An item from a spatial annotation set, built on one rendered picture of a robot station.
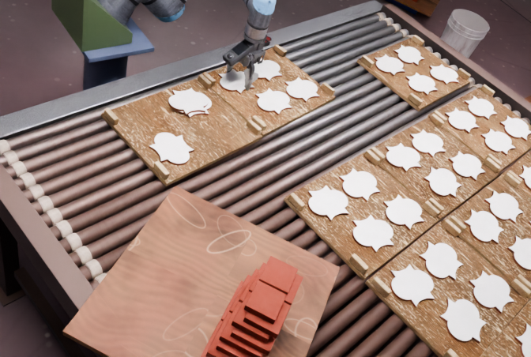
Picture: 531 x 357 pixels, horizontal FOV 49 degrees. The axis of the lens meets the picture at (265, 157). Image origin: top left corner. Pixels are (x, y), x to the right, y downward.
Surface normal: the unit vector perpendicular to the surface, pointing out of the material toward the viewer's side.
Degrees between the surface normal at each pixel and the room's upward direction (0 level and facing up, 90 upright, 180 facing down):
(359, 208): 0
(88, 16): 90
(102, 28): 90
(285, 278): 0
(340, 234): 0
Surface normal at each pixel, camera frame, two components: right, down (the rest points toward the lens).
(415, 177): 0.25, -0.68
